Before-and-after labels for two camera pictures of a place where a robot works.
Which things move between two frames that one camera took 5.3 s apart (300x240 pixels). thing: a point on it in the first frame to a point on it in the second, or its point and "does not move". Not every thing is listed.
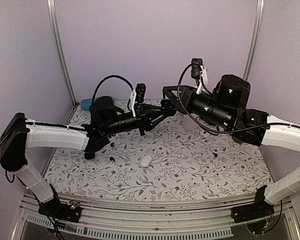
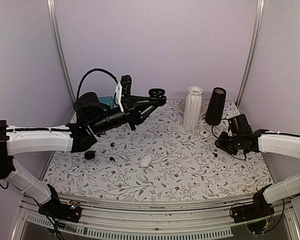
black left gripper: (143, 115) to (136, 115)
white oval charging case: (146, 161) does not move
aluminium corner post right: (254, 40) does not move
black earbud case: (89, 155) does not move
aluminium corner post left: (53, 11) does not move
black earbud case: (169, 107) to (156, 95)
